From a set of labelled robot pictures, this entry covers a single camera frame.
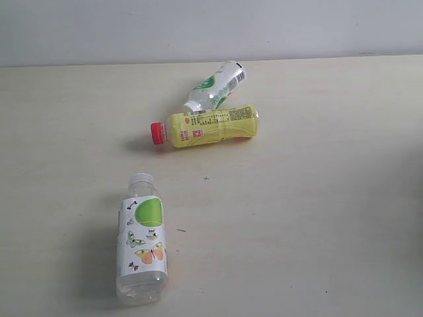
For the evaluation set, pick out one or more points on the yellow bottle red cap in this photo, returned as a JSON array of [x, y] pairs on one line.
[[188, 129]]

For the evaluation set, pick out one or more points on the clear bottle butterfly label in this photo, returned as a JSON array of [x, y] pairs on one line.
[[141, 256]]

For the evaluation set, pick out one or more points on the white green label bottle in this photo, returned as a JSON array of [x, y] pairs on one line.
[[210, 94]]

